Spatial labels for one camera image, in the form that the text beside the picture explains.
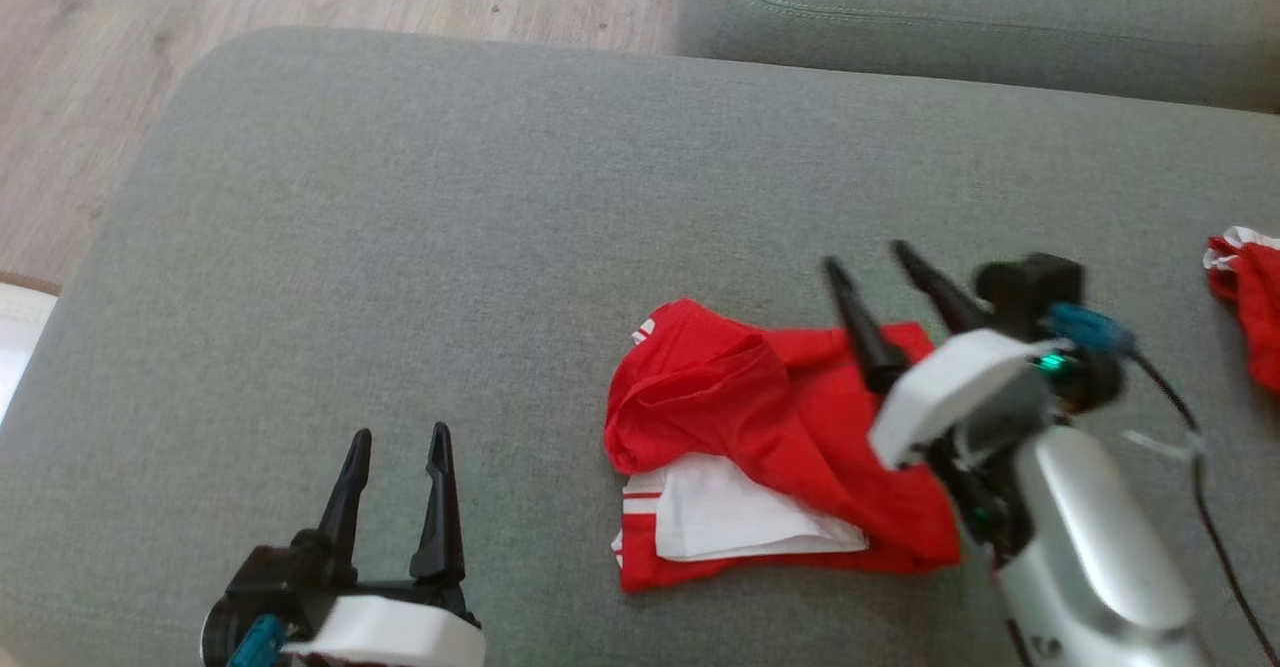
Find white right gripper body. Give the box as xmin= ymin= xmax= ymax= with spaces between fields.
xmin=868 ymin=327 xmax=1066 ymax=560

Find light grey sofa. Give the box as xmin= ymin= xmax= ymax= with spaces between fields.
xmin=0 ymin=27 xmax=1280 ymax=667

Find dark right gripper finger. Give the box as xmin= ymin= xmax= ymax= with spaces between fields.
xmin=890 ymin=239 xmax=993 ymax=338
xmin=822 ymin=255 xmax=911 ymax=395

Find red shorts with white stripe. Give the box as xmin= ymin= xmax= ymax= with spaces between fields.
xmin=1203 ymin=226 xmax=1280 ymax=395

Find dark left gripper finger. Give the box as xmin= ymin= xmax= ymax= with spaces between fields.
xmin=318 ymin=428 xmax=374 ymax=586
xmin=408 ymin=421 xmax=468 ymax=588

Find sofa section with stitched seam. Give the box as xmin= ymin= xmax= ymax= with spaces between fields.
xmin=678 ymin=0 xmax=1280 ymax=115

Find white cable tag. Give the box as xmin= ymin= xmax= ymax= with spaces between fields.
xmin=1120 ymin=429 xmax=1204 ymax=463

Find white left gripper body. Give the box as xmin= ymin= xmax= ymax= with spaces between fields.
xmin=280 ymin=582 xmax=488 ymax=667

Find red and white jersey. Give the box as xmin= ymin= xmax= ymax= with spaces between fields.
xmin=603 ymin=297 xmax=963 ymax=594

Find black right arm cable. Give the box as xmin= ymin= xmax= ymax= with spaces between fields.
xmin=1047 ymin=302 xmax=1280 ymax=663

